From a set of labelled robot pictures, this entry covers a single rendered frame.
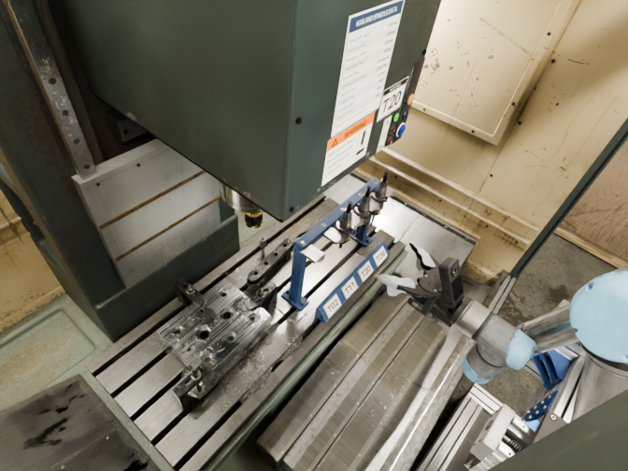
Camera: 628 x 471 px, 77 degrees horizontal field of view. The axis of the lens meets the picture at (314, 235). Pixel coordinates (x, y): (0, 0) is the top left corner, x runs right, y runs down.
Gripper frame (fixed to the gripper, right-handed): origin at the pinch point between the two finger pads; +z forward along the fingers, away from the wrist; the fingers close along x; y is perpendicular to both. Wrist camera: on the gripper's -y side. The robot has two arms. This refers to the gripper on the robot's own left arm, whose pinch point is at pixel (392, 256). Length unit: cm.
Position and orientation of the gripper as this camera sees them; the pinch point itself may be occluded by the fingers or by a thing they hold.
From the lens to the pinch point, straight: 97.3
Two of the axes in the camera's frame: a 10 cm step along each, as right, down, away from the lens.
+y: -1.0, 6.8, 7.3
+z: -7.3, -5.4, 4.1
